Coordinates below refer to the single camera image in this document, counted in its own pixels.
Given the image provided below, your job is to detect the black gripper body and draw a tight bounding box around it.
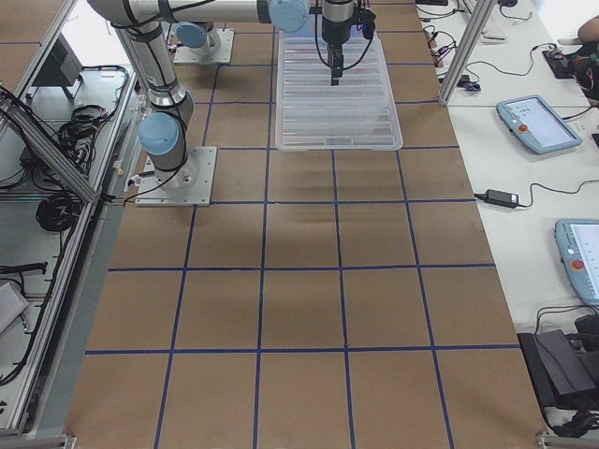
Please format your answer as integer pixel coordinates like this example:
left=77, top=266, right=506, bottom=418
left=322, top=0, right=352, bottom=47

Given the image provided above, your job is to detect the clear plastic box lid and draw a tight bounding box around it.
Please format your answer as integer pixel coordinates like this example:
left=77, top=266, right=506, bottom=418
left=274, top=35, right=403, bottom=152

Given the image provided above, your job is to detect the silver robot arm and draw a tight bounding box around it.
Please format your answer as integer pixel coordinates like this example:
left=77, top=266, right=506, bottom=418
left=90, top=1, right=358, bottom=190
left=175, top=22, right=221, bottom=54

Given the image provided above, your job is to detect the blue teach pendant far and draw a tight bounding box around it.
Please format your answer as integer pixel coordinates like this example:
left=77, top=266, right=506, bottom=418
left=496, top=94, right=582, bottom=154

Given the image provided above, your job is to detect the blue teach pendant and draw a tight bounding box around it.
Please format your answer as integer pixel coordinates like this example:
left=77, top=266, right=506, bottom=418
left=496, top=94, right=582, bottom=154
left=554, top=219, right=598, bottom=306

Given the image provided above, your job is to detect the black power adapter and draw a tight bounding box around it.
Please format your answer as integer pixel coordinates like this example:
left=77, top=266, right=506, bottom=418
left=484, top=189, right=519, bottom=209

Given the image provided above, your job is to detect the blue teach pendant near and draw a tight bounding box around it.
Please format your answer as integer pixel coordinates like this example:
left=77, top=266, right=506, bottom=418
left=554, top=219, right=598, bottom=306

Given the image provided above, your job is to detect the black laptop computer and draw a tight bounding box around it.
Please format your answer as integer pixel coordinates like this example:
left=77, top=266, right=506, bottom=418
left=518, top=329, right=598, bottom=411

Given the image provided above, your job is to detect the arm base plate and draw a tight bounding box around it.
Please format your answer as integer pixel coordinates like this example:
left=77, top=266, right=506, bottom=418
left=174, top=29, right=234, bottom=65
left=134, top=147, right=217, bottom=207

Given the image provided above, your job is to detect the aluminium frame post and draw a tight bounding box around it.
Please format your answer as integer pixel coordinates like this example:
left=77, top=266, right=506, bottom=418
left=438, top=0, right=493, bottom=107

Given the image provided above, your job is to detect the aluminium frame rail left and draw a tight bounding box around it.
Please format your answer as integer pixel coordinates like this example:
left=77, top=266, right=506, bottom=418
left=1, top=87, right=99, bottom=204

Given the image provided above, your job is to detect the coiled black cable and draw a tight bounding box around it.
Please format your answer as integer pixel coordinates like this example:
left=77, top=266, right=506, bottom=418
left=36, top=194, right=79, bottom=233

